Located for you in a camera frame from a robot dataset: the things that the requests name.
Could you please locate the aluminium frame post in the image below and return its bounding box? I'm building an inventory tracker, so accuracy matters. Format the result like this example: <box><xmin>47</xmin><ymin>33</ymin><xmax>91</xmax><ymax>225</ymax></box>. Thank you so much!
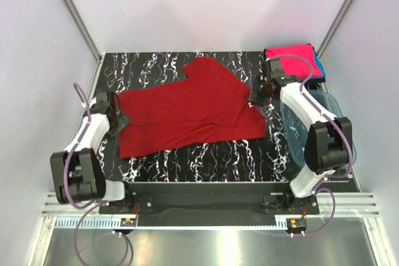
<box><xmin>317</xmin><ymin>0</ymin><xmax>355</xmax><ymax>59</ymax></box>
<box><xmin>62</xmin><ymin>0</ymin><xmax>102</xmax><ymax>62</ymax></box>

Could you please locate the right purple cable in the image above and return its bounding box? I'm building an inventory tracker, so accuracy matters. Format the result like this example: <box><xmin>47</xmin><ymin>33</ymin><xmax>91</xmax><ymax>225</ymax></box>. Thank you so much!
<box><xmin>267</xmin><ymin>54</ymin><xmax>355</xmax><ymax>237</ymax></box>

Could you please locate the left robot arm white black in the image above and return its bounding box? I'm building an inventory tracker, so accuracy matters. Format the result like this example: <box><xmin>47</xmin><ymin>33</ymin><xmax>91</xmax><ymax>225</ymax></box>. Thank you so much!
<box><xmin>50</xmin><ymin>90</ymin><xmax>134</xmax><ymax>212</ymax></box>

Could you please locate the purple cable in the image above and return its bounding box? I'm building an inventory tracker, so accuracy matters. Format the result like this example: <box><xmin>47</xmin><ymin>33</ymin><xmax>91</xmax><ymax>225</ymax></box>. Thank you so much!
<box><xmin>64</xmin><ymin>82</ymin><xmax>135</xmax><ymax>264</ymax></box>
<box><xmin>267</xmin><ymin>54</ymin><xmax>355</xmax><ymax>237</ymax></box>

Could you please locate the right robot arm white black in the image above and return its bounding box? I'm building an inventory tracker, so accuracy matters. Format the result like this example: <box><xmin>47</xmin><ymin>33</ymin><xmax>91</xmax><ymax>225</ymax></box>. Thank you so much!
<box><xmin>248</xmin><ymin>55</ymin><xmax>353</xmax><ymax>212</ymax></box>

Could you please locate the folded dark t shirt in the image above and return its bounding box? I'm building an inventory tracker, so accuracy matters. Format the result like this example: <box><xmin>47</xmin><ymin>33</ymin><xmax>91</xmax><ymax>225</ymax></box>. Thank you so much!
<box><xmin>263</xmin><ymin>44</ymin><xmax>327</xmax><ymax>88</ymax></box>

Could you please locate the left aluminium frame post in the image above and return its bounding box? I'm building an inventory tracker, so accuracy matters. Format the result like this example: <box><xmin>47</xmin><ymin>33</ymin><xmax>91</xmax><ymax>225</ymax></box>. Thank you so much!
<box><xmin>62</xmin><ymin>0</ymin><xmax>102</xmax><ymax>62</ymax></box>

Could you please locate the clear blue plastic bin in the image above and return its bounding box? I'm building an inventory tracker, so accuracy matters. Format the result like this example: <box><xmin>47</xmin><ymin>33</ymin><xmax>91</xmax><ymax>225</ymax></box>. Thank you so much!
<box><xmin>280</xmin><ymin>84</ymin><xmax>355</xmax><ymax>174</ymax></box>

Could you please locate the right aluminium frame post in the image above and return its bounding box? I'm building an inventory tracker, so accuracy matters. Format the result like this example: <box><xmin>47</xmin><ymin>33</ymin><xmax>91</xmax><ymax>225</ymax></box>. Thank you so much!
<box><xmin>317</xmin><ymin>0</ymin><xmax>355</xmax><ymax>59</ymax></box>

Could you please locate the white slotted cable duct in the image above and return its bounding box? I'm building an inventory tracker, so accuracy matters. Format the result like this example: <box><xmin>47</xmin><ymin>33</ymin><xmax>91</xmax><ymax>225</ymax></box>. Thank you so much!
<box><xmin>55</xmin><ymin>215</ymin><xmax>306</xmax><ymax>230</ymax></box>

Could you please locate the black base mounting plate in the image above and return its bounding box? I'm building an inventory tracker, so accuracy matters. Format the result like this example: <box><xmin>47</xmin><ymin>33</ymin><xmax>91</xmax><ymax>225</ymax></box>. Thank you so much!
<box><xmin>99</xmin><ymin>181</ymin><xmax>320</xmax><ymax>228</ymax></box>

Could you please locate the red t shirt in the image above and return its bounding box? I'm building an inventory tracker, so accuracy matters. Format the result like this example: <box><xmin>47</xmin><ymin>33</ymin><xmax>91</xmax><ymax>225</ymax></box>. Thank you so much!
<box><xmin>118</xmin><ymin>57</ymin><xmax>266</xmax><ymax>159</ymax></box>

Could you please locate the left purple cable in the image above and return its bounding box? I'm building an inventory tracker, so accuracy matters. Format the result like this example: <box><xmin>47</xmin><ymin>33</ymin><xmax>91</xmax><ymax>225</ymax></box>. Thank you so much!
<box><xmin>64</xmin><ymin>82</ymin><xmax>135</xmax><ymax>264</ymax></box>

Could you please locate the aluminium front rail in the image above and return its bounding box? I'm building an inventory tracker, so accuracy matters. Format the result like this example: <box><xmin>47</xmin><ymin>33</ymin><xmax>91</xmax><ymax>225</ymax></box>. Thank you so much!
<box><xmin>42</xmin><ymin>192</ymin><xmax>380</xmax><ymax>217</ymax></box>

